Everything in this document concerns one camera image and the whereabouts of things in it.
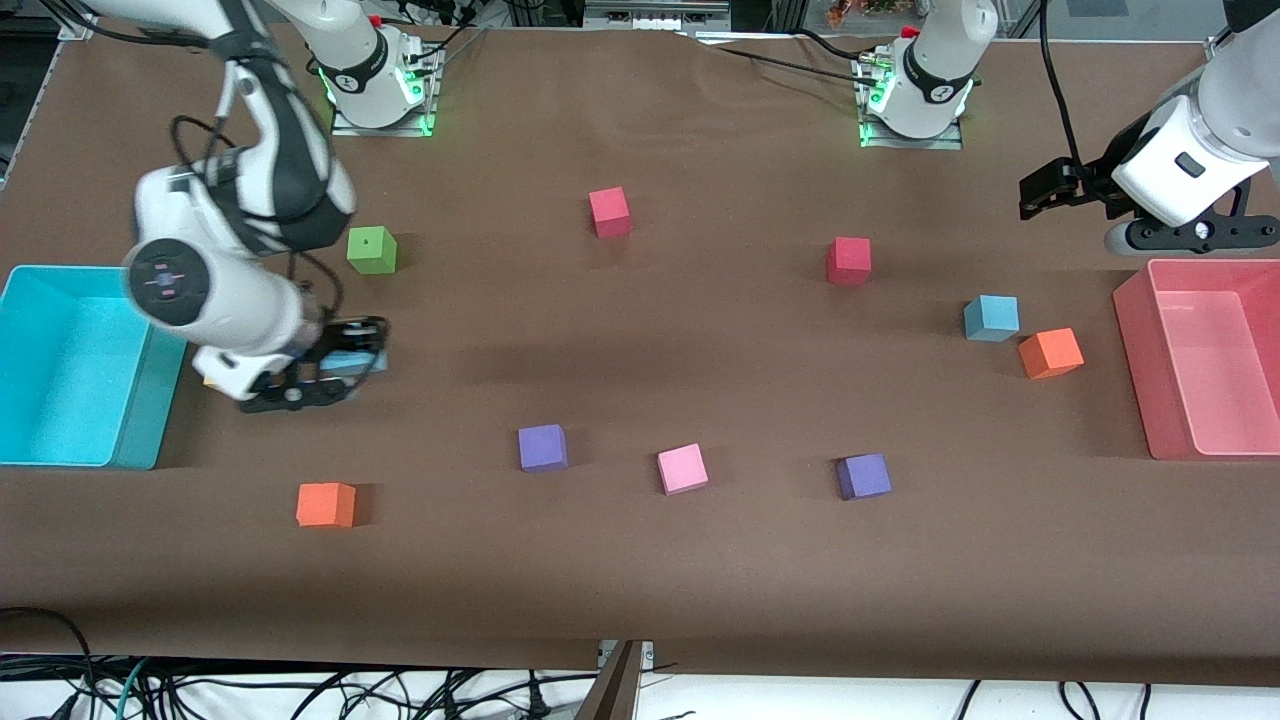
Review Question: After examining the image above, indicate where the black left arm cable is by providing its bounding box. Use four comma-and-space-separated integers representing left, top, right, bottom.
1036, 0, 1086, 166

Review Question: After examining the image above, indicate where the light blue foam block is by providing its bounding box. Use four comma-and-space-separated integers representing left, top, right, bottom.
320, 345, 389, 379
963, 294, 1021, 343

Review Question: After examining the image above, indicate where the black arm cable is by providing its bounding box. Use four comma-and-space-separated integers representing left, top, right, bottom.
1036, 0, 1086, 166
60, 0, 346, 326

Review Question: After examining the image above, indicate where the brown table cover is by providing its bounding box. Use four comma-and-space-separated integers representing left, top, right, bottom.
0, 18, 1280, 687

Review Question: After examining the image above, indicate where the red foam block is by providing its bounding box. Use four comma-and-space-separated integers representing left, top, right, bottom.
588, 186, 633, 239
826, 236, 873, 287

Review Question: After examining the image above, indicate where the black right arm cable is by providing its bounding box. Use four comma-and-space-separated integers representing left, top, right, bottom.
60, 0, 346, 326

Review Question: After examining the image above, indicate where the grey metal box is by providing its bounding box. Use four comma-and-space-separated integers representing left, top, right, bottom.
585, 0, 731, 31

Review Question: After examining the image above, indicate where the pink plastic bin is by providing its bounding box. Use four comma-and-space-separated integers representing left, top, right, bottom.
1112, 258, 1280, 462

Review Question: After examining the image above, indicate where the dark metal post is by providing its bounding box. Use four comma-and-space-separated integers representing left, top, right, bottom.
575, 640, 643, 720

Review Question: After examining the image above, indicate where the teal cable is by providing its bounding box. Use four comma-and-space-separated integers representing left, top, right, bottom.
115, 658, 151, 720

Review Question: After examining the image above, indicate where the pink foam block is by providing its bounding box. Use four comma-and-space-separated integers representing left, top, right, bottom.
656, 442, 710, 497

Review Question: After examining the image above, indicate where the green foam block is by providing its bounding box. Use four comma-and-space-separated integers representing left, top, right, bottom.
346, 225, 398, 276

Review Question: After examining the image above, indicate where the cyan plastic bin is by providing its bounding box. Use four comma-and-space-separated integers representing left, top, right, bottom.
0, 264, 189, 471

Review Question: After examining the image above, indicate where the aluminium frame profile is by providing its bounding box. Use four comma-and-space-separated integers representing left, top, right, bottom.
55, 0, 101, 41

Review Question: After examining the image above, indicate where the purple foam block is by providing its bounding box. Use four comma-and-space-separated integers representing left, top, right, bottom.
517, 423, 569, 474
835, 452, 893, 502

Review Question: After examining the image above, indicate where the orange foam block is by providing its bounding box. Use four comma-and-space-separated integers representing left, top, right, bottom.
1018, 327, 1086, 381
295, 481, 358, 529

